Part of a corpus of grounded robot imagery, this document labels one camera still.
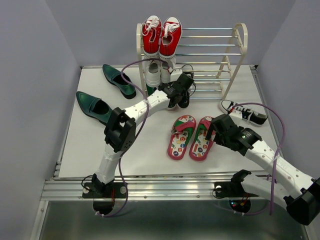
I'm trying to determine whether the black canvas sneaker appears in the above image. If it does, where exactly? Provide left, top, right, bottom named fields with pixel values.
left=219, top=99, right=268, bottom=127
left=177, top=90, right=190, bottom=109

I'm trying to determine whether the pink letter sandal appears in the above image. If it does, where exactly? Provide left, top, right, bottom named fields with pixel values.
left=189, top=116, right=214, bottom=162
left=167, top=114, right=197, bottom=161

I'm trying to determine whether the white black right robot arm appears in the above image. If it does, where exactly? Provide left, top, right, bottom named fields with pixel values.
left=206, top=113, right=320, bottom=226

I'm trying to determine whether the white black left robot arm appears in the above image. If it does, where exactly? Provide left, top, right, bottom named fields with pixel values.
left=81, top=72, right=194, bottom=198

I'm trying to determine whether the green sneaker right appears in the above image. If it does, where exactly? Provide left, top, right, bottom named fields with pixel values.
left=166, top=103, right=178, bottom=111

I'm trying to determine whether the green sneaker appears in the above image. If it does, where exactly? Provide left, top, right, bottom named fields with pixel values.
left=146, top=85, right=157, bottom=96
left=166, top=103, right=178, bottom=111

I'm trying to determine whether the green sneaker left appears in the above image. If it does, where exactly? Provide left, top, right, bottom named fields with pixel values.
left=146, top=85, right=157, bottom=96

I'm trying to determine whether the white sneaker right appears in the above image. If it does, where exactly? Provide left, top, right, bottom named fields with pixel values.
left=160, top=56, right=176, bottom=84

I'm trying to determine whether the white sneaker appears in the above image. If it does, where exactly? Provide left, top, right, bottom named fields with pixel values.
left=144, top=60, right=161, bottom=88
left=160, top=56, right=176, bottom=84

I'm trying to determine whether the white sneaker left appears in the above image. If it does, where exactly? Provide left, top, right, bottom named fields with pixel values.
left=144, top=60, right=161, bottom=88

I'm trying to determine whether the red sneaker right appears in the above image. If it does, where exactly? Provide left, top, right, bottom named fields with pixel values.
left=159, top=16, right=183, bottom=60

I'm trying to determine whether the red sneaker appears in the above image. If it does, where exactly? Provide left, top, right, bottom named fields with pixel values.
left=140, top=15, right=162, bottom=58
left=159, top=16, right=183, bottom=60

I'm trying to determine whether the green loafer rear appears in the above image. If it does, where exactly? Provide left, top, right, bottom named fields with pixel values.
left=102, top=64, right=137, bottom=100

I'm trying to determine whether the green loafer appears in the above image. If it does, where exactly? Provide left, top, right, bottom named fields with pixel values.
left=76, top=91, right=113, bottom=126
left=102, top=64, right=137, bottom=100

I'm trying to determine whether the red sneaker left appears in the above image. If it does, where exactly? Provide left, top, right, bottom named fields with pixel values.
left=140, top=15, right=162, bottom=58

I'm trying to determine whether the green loafer front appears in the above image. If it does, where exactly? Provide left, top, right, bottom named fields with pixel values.
left=76, top=91, right=113, bottom=126

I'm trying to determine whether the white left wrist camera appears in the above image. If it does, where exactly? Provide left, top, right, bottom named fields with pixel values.
left=170, top=68, right=185, bottom=82

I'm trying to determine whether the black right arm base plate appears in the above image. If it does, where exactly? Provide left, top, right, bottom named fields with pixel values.
left=211, top=181, right=257, bottom=199

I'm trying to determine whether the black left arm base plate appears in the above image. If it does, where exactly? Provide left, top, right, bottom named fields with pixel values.
left=82, top=182, right=127, bottom=199

